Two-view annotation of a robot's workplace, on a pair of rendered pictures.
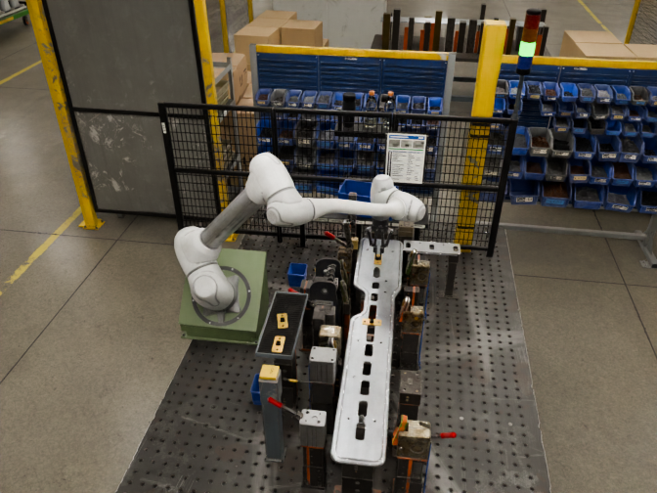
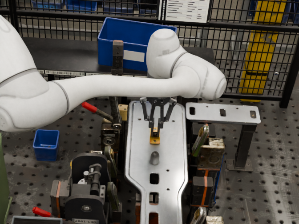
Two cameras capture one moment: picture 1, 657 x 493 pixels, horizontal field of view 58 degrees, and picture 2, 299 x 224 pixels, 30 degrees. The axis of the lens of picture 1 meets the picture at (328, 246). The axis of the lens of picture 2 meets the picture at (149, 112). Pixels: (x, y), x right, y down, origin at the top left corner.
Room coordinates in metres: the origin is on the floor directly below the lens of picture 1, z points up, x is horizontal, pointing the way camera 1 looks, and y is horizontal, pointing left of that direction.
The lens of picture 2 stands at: (0.96, 0.02, 2.46)
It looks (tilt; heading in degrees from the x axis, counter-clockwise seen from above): 42 degrees down; 351
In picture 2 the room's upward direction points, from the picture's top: 5 degrees clockwise
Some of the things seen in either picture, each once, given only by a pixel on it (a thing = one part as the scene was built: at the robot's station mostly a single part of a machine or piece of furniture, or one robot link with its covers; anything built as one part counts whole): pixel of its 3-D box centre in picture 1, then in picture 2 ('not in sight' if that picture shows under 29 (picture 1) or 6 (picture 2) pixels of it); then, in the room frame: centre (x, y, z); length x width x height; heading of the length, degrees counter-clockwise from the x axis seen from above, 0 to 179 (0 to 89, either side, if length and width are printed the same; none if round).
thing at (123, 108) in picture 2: (353, 268); (121, 141); (2.50, -0.13, 0.88); 0.04 x 0.04 x 0.36; 83
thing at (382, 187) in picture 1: (383, 192); (165, 54); (2.40, -0.25, 1.39); 0.13 x 0.11 x 0.16; 43
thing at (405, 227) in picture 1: (404, 251); (184, 112); (2.66, -0.41, 0.88); 0.08 x 0.08 x 0.36; 83
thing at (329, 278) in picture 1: (327, 313); (90, 223); (2.07, 0.00, 0.94); 0.18 x 0.13 x 0.49; 173
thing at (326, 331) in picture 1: (330, 364); not in sight; (1.80, -0.01, 0.89); 0.13 x 0.11 x 0.38; 83
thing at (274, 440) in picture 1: (273, 417); not in sight; (1.50, 0.21, 0.92); 0.08 x 0.08 x 0.44; 83
